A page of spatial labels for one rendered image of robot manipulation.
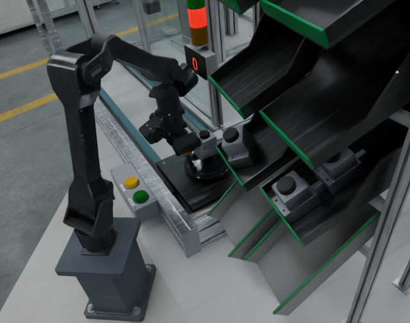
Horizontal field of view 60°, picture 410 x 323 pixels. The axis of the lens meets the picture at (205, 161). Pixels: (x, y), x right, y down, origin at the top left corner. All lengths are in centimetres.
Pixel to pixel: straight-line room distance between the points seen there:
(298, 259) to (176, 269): 36
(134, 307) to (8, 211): 196
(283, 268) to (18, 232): 204
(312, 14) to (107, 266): 59
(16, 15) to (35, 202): 392
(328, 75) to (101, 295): 64
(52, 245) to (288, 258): 69
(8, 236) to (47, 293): 156
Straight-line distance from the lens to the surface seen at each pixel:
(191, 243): 95
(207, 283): 94
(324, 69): 57
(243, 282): 93
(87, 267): 79
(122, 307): 90
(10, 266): 241
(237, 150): 68
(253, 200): 82
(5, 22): 615
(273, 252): 78
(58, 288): 105
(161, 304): 93
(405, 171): 55
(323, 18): 43
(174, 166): 108
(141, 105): 152
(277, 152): 69
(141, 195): 101
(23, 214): 268
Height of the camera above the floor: 166
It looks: 40 degrees down
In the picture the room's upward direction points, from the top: 8 degrees counter-clockwise
